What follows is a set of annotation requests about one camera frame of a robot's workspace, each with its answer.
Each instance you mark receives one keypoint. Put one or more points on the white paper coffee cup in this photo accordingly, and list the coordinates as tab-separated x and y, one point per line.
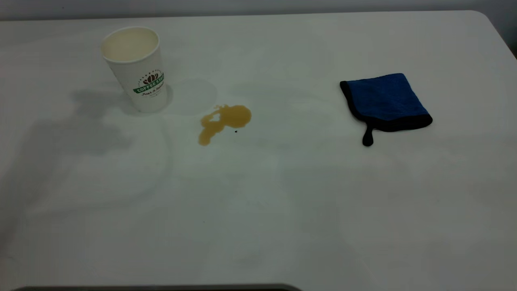
137	89

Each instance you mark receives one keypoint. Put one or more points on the brown spilled coffee puddle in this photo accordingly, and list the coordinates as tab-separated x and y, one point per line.
236	115

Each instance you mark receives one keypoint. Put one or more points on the blue cloth with black trim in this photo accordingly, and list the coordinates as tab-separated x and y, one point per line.
383	97

